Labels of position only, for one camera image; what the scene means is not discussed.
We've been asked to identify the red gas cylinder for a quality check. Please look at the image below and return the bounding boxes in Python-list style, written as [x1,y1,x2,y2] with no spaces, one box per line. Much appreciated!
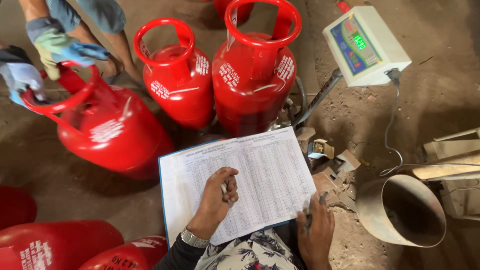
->
[212,0,302,137]
[79,235,168,270]
[0,220,125,270]
[0,185,37,230]
[133,18,215,130]
[20,62,175,181]

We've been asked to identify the person's left hand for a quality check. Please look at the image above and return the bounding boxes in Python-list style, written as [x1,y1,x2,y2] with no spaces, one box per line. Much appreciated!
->
[187,167,239,238]

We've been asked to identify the white pen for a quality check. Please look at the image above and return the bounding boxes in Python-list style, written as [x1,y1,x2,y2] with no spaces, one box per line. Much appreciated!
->
[220,182,233,205]

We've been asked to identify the floral shirt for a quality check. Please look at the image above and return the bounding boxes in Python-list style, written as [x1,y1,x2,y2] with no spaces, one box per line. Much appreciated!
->
[195,229,305,270]

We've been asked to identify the silver wristwatch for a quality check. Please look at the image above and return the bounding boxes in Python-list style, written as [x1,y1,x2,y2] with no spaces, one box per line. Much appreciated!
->
[180,227,211,249]

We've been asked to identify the grey cable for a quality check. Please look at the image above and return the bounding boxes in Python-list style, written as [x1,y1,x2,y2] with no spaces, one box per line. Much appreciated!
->
[379,68,480,178]

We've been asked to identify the person's right hand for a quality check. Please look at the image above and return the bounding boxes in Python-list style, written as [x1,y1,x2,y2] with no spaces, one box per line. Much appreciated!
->
[297,193,335,270]

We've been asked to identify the blue clipboard with record sheet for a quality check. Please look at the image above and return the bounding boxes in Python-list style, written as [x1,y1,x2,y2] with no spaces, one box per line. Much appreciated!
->
[158,126,317,249]

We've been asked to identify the heap of brick rubble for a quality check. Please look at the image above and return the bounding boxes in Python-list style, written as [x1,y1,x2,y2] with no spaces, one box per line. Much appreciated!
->
[294,127,361,211]

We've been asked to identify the stack of wooden planks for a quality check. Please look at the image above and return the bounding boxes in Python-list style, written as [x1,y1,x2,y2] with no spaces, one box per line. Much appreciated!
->
[412,127,480,222]

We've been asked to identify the dark grey pen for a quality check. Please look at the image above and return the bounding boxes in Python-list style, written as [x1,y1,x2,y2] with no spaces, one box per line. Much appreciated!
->
[305,191,329,227]

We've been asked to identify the grey hose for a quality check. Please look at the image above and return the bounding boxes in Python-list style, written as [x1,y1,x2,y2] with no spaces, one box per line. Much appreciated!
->
[295,77,308,113]

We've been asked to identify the metal scale pole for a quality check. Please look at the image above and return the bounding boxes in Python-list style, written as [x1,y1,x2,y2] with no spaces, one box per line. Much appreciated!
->
[292,67,344,128]

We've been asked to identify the rusty metal cone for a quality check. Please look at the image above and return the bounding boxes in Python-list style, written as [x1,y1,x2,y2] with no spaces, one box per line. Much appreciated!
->
[355,174,447,248]

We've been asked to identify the small cardboard box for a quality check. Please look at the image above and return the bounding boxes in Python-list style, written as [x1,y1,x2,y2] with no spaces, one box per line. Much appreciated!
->
[307,139,335,160]

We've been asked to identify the white weighing scale display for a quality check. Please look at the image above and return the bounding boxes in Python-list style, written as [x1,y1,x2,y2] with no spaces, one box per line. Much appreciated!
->
[322,5,412,88]

